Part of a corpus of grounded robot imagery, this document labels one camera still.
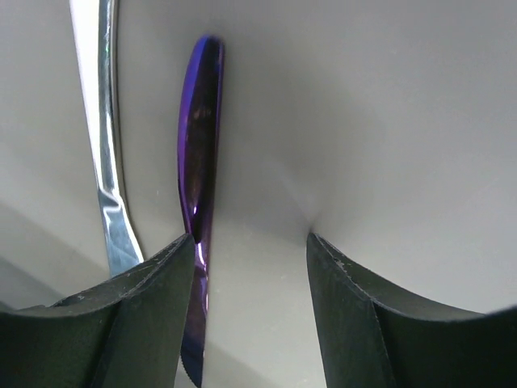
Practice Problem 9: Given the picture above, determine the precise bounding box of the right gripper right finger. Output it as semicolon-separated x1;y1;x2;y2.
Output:
306;234;516;387

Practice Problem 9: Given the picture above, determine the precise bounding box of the dark blue utensil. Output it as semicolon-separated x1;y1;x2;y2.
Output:
177;35;225;387

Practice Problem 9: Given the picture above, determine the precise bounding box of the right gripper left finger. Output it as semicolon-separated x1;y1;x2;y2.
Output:
1;235;195;387

